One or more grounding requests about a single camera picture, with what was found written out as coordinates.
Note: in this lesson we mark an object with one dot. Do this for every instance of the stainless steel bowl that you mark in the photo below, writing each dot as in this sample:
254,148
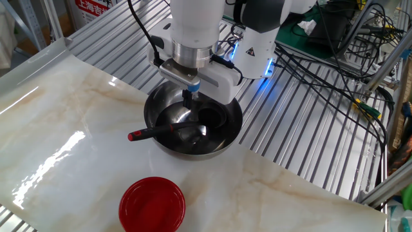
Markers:
225,141

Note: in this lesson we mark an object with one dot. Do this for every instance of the green desk mat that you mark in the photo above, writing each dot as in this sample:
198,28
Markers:
288,37

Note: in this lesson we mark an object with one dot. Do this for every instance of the grey slanted pole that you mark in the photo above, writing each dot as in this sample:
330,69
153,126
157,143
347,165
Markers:
362,25

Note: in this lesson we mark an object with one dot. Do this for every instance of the white metal post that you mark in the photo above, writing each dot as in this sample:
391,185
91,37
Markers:
53,19

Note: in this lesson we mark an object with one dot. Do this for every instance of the marble pattern table mat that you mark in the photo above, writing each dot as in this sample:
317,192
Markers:
64,112

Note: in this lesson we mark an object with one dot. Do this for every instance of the grey perforated shelf upright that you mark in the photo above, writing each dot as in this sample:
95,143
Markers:
32,22

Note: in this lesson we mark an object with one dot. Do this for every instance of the green plastic object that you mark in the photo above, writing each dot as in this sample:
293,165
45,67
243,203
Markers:
408,196

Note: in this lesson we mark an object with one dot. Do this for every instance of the red white sign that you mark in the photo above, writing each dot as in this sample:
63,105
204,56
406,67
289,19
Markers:
91,8

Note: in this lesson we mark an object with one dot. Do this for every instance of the white cloth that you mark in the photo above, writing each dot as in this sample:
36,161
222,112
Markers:
6,38

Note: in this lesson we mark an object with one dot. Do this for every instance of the aluminium frame corner beam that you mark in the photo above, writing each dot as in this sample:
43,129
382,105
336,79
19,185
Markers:
383,190

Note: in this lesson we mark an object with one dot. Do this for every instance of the teal object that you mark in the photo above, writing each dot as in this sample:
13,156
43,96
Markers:
406,225

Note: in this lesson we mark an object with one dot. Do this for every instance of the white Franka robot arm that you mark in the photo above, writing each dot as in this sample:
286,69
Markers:
196,19

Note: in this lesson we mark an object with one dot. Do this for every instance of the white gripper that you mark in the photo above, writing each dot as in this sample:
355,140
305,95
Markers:
222,83

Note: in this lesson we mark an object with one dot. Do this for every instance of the black box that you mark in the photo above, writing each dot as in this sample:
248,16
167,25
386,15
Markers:
328,32

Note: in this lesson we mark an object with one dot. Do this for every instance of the wooden plank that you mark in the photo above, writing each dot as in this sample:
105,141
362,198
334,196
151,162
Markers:
399,129

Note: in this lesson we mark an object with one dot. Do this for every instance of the red plastic bowl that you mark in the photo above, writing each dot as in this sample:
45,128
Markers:
151,206

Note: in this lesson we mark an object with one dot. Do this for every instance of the crumpled white paper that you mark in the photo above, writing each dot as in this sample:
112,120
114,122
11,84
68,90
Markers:
307,26

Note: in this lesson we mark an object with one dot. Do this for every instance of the silver wrist camera blue caps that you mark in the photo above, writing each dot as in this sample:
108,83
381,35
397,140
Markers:
177,75

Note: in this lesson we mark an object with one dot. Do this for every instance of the colourful bag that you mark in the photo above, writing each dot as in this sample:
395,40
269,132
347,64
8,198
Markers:
400,158

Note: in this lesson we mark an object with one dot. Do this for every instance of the slanted aluminium frame beam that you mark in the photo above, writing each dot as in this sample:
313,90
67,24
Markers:
387,64

